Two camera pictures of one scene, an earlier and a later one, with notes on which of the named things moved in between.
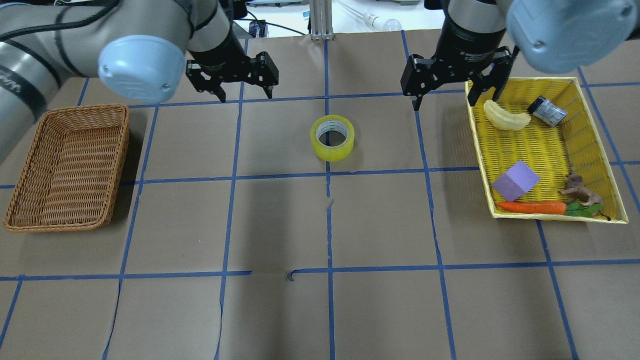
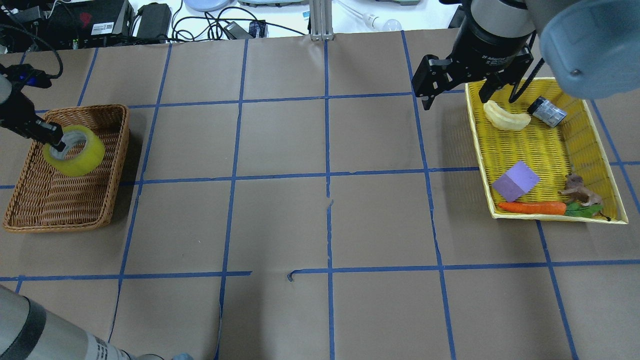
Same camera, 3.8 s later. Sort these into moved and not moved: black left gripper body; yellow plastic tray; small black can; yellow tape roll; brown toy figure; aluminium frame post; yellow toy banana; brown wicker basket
Moved: yellow tape roll; black left gripper body
Not moved: yellow plastic tray; brown toy figure; small black can; yellow toy banana; brown wicker basket; aluminium frame post
